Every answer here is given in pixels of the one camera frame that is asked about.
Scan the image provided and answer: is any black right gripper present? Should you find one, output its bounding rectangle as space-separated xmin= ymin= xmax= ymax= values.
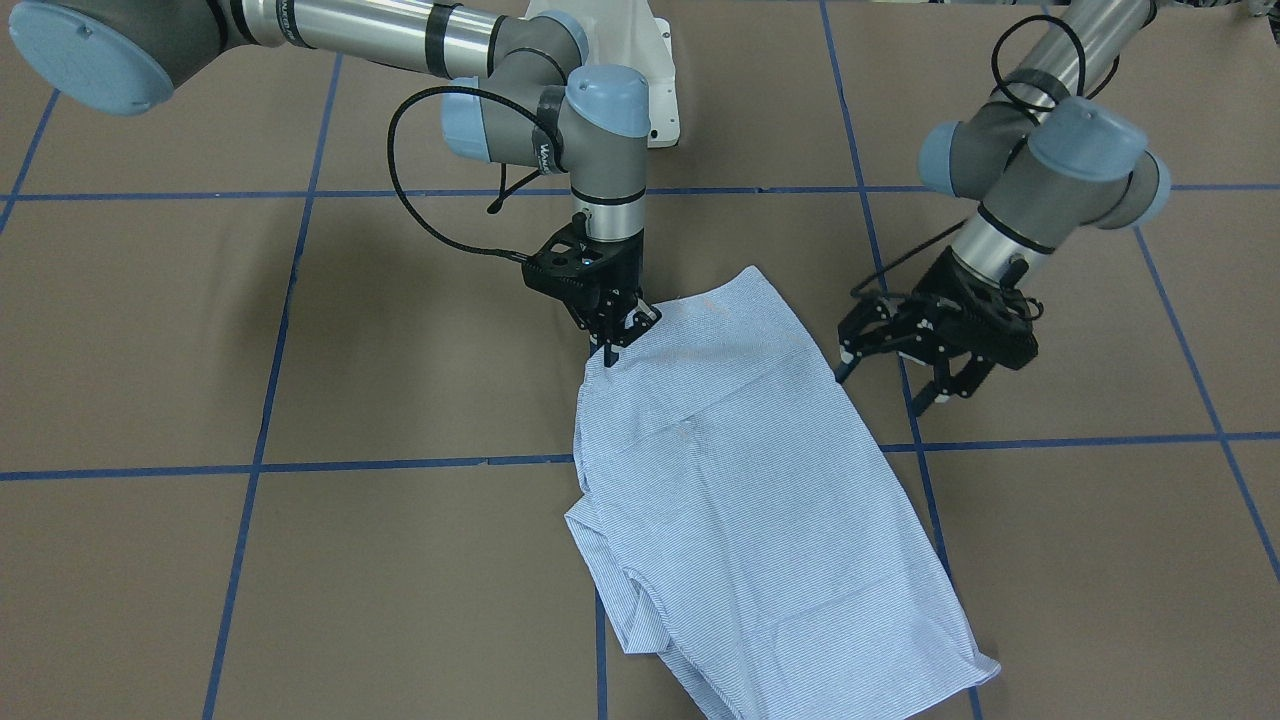
xmin=521 ymin=223 xmax=662 ymax=368

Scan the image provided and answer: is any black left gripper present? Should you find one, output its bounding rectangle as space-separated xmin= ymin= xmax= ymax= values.
xmin=835 ymin=249 xmax=1039 ymax=418

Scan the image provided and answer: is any light blue striped shirt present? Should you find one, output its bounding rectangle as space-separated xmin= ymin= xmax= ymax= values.
xmin=566 ymin=266 xmax=1001 ymax=719

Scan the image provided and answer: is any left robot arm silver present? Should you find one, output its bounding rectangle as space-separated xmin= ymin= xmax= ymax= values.
xmin=835 ymin=1 xmax=1172 ymax=416

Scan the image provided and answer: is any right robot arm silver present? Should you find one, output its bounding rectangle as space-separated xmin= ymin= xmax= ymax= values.
xmin=8 ymin=1 xmax=660 ymax=366

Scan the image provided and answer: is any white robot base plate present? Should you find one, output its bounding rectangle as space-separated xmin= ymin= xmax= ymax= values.
xmin=525 ymin=1 xmax=681 ymax=149

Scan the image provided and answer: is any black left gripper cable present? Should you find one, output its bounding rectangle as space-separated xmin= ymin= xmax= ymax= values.
xmin=849 ymin=12 xmax=1121 ymax=301

